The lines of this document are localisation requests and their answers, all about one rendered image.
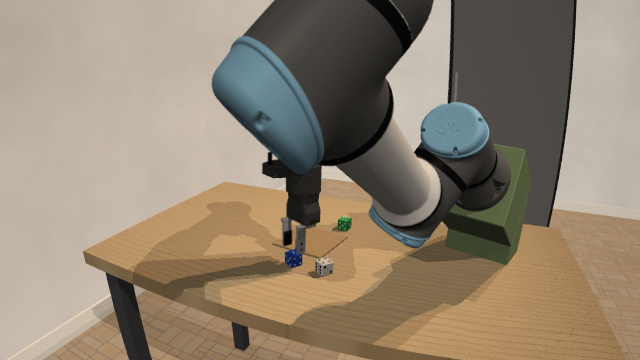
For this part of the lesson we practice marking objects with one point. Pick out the white die with black pips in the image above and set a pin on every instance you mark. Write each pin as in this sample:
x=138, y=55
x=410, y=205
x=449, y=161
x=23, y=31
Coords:
x=324, y=266

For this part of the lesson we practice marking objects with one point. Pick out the blue die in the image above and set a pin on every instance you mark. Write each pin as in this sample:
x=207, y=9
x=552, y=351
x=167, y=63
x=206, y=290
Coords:
x=292, y=259

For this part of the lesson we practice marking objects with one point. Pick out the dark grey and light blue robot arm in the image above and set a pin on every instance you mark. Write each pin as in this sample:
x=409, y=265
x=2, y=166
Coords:
x=309, y=76

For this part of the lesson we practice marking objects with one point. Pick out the green die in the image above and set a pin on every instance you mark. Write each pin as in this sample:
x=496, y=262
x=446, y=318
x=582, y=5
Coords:
x=344, y=223

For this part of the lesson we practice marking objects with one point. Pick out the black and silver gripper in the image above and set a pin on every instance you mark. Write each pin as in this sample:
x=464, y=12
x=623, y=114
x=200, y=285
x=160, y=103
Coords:
x=303, y=208

